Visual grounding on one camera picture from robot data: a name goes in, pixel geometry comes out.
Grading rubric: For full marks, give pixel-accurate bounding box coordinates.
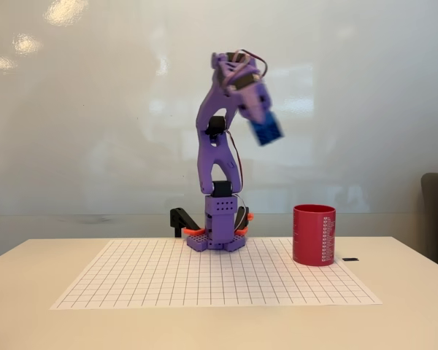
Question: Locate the blue toy brick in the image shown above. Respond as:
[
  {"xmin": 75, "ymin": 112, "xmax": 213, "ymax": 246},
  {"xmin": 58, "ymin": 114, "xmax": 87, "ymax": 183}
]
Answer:
[{"xmin": 247, "ymin": 110, "xmax": 286, "ymax": 147}]

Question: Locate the red cup with white print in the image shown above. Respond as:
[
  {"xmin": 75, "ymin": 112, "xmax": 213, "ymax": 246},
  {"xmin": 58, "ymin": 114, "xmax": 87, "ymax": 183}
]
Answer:
[{"xmin": 291, "ymin": 203, "xmax": 337, "ymax": 268}]

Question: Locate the black and orange table clamp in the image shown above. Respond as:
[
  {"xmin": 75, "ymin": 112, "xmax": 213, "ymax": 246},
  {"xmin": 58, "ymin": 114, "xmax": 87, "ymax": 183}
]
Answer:
[
  {"xmin": 169, "ymin": 206, "xmax": 206, "ymax": 238},
  {"xmin": 234, "ymin": 206, "xmax": 256, "ymax": 235}
]

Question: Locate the white grid paper mat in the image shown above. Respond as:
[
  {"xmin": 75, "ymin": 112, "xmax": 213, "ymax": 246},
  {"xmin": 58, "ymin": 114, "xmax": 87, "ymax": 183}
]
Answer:
[{"xmin": 50, "ymin": 238, "xmax": 383, "ymax": 311}]

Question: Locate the dark grey chair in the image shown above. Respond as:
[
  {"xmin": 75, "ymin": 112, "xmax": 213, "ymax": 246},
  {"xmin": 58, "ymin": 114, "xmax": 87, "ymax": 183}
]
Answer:
[{"xmin": 420, "ymin": 170, "xmax": 438, "ymax": 273}]

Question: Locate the red white black servo cable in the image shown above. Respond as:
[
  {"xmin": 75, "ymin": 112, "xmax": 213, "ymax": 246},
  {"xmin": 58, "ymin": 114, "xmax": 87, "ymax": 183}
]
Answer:
[{"xmin": 224, "ymin": 48, "xmax": 269, "ymax": 89}]

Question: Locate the thin servo cable along arm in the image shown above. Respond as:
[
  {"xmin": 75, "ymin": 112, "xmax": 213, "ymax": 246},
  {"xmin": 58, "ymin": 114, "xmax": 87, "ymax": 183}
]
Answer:
[{"xmin": 226, "ymin": 129, "xmax": 245, "ymax": 196}]

